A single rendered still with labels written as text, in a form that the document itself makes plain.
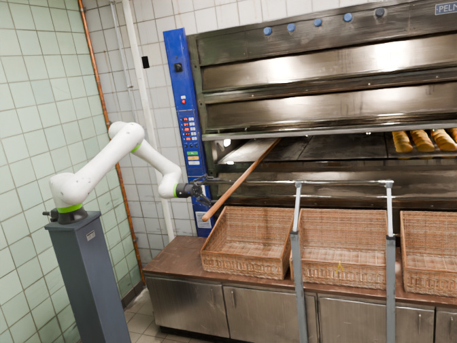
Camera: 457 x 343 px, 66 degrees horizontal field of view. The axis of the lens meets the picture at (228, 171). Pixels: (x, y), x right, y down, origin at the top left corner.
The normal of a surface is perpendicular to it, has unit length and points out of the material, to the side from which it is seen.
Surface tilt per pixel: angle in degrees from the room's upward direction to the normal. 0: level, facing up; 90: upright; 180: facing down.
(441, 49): 69
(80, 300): 90
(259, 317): 90
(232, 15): 90
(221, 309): 90
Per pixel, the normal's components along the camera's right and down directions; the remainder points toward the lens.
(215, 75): -0.38, -0.04
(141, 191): -0.36, 0.31
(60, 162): 0.93, -0.02
